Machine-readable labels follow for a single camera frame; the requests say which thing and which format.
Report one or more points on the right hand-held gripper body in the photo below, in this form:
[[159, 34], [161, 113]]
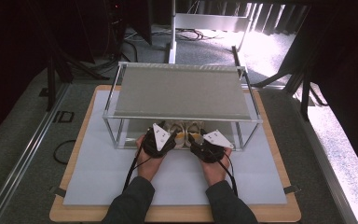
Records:
[[209, 147]]

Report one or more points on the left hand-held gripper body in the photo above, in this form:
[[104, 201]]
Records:
[[158, 143]]

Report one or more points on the metal frame shoe rack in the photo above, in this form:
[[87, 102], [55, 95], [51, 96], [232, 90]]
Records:
[[180, 93]]

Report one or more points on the person's left hand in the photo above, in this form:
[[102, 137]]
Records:
[[149, 166]]

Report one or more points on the person's right hand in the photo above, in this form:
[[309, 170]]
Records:
[[214, 172]]

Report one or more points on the white table mat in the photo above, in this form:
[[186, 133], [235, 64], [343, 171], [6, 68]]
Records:
[[180, 183]]

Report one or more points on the black metal bar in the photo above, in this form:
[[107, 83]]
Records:
[[239, 62]]

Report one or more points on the grey metal stand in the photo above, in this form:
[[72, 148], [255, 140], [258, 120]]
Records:
[[211, 22]]

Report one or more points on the black tripod stand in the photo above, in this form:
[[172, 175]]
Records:
[[306, 93], [51, 84]]

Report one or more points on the dark curtain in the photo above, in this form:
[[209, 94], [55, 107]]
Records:
[[348, 77], [12, 46]]

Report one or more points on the black floor socket frame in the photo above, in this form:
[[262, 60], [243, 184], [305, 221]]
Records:
[[63, 116]]

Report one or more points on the metal floor rail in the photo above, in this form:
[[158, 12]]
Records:
[[24, 155], [323, 161]]

